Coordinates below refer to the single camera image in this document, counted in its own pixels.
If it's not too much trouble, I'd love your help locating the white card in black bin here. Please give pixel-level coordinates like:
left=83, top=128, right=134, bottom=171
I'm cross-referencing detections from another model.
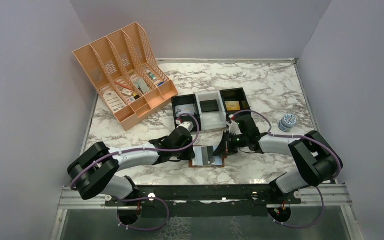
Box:
left=174, top=103, right=197, bottom=117

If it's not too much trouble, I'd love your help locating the black bin right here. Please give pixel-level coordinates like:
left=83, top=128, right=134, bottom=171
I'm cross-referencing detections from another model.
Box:
left=219, top=87, right=251, bottom=120

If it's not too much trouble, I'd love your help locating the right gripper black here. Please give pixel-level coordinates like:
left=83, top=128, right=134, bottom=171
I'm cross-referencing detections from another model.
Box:
left=213, top=129, right=249, bottom=156

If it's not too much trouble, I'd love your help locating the white bin middle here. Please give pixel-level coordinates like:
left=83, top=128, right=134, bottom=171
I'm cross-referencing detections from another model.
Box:
left=195, top=91, right=227, bottom=131

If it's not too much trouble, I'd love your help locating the gold card in black bin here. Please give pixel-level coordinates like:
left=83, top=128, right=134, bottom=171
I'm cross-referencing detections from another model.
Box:
left=224, top=101, right=241, bottom=111

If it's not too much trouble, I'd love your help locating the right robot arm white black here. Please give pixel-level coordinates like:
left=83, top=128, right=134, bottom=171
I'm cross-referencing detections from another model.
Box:
left=213, top=114, right=343, bottom=204

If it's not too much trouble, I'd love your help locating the brown leather card holder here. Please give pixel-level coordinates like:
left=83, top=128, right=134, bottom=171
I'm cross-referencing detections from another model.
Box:
left=188, top=145, right=225, bottom=168

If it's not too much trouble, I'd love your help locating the black bin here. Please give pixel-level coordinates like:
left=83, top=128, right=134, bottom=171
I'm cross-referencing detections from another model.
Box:
left=219, top=87, right=251, bottom=120
left=171, top=94, right=201, bottom=133

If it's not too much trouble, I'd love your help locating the grey card in holder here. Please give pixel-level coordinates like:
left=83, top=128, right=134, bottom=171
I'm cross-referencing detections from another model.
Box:
left=197, top=146, right=216, bottom=166

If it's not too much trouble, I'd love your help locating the orange plastic file organizer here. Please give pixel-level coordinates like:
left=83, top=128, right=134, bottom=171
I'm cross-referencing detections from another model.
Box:
left=73, top=22, right=179, bottom=131

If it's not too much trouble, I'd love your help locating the black object in white bin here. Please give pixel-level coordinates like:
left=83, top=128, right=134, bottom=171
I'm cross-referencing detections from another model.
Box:
left=199, top=99, right=220, bottom=113

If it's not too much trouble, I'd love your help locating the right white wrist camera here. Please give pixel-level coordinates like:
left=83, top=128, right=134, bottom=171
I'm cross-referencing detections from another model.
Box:
left=227, top=115, right=241, bottom=135

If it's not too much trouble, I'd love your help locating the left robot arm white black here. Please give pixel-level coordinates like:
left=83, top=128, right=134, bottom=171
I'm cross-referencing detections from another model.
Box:
left=67, top=122, right=195, bottom=206

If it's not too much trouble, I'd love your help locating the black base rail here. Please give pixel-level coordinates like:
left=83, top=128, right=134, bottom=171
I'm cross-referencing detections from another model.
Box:
left=105, top=184, right=302, bottom=218

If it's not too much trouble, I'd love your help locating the black bin left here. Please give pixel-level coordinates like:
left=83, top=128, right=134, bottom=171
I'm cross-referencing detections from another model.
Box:
left=171, top=94, right=201, bottom=133

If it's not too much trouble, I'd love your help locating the blue white small jar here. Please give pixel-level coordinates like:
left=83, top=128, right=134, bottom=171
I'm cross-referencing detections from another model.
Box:
left=278, top=113, right=298, bottom=133

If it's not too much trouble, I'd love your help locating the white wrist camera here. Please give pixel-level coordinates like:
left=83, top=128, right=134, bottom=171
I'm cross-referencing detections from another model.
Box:
left=227, top=115, right=241, bottom=135
left=175, top=120, right=194, bottom=132

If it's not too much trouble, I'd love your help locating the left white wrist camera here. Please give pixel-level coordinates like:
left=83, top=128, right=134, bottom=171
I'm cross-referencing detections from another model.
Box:
left=175, top=120, right=194, bottom=132

